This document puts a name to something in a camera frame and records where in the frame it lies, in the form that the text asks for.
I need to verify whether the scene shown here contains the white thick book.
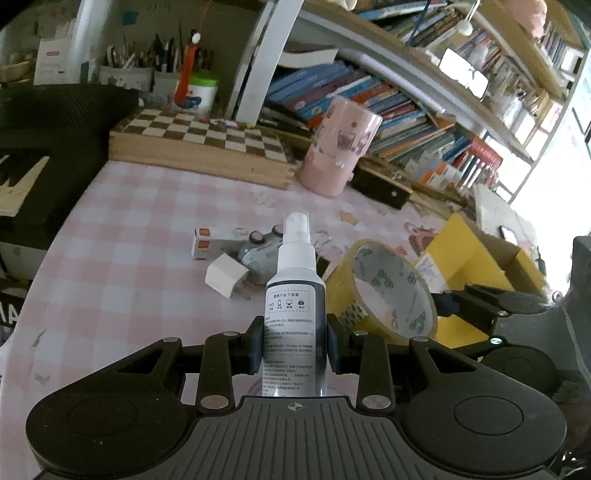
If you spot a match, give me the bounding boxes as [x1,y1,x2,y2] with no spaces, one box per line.
[277,46,340,68]

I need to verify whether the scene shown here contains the small red white box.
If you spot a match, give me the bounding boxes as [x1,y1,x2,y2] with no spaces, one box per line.
[192,226,245,261]

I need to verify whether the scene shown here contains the row of colourful picture books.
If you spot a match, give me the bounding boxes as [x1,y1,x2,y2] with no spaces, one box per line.
[360,0,509,61]

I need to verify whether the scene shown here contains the white frame wooden bookshelf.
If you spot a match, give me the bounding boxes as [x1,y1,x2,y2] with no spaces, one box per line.
[226,0,591,204]

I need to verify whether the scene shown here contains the white cube plug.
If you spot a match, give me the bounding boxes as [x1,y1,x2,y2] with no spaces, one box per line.
[204,253,250,300]

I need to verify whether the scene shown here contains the white low cabinet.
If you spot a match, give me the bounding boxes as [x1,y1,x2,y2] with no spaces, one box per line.
[0,240,47,278]

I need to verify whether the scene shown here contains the black keyboard stand bar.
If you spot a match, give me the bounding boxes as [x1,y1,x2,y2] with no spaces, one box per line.
[0,277,28,333]

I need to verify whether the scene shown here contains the pink checked cloth desktop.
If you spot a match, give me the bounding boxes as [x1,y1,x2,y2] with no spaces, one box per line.
[0,159,485,402]

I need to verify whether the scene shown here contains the large pink plush animal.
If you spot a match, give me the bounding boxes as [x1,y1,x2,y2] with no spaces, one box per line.
[512,0,548,35]

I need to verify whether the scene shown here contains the patterned pen cup with pens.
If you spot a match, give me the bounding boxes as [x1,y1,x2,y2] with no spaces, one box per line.
[99,32,155,90]

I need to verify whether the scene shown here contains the white phone on stand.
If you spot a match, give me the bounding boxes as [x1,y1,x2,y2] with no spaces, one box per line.
[438,46,489,97]

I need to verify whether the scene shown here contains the white desk hutch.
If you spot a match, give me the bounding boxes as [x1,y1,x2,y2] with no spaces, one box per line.
[0,0,278,116]

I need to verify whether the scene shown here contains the wooden chessboard box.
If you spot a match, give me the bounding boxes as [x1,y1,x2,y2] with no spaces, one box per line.
[108,107,298,190]

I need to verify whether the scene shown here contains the pink cylindrical container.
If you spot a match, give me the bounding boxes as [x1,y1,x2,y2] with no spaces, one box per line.
[295,96,384,198]

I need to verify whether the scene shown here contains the orange white small boxes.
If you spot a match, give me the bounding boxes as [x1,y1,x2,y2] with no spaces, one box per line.
[406,157,462,190]

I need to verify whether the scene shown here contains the white box red label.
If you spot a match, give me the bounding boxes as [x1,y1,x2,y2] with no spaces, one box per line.
[34,37,77,86]

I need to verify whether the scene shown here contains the black electronic keyboard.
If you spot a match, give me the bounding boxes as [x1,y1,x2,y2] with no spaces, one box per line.
[0,85,141,250]

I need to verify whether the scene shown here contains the red pen with penguin top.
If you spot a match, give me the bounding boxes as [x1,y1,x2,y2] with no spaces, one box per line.
[173,28,202,109]

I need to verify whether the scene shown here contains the yellow cardboard box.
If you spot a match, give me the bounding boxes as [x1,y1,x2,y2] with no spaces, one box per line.
[413,212,548,349]

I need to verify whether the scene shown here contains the red marker box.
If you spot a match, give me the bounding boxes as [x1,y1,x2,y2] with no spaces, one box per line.
[462,138,504,185]

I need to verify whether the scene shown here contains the grey pen cup with pens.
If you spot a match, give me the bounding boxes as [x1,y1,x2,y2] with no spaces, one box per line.
[152,32,183,100]

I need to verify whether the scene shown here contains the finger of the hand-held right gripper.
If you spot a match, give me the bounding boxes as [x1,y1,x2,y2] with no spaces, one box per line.
[434,284,550,347]

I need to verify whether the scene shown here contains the stack of white papers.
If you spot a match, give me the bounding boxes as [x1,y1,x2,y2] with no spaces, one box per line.
[473,185,522,232]

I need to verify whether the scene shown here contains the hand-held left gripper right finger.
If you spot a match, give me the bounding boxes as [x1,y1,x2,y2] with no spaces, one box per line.
[325,314,481,411]

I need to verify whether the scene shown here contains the brown bowl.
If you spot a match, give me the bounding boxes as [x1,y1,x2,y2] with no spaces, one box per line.
[0,60,35,84]

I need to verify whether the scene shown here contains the white spray bottle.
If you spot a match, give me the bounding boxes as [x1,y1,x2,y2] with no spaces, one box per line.
[261,210,328,398]

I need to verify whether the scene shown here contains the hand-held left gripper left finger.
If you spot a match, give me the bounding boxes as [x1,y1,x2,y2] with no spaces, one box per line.
[115,316,266,411]

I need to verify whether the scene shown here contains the black rectangular case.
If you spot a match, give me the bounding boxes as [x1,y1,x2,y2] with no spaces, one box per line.
[353,166,411,210]

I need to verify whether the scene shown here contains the yellow tape roll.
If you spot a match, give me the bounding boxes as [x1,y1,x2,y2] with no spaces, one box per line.
[323,239,438,344]

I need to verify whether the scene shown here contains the row of leaning blue books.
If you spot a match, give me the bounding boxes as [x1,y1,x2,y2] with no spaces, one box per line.
[265,60,467,171]

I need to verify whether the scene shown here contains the white jar green lid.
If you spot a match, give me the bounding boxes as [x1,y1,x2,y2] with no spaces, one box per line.
[186,74,219,118]

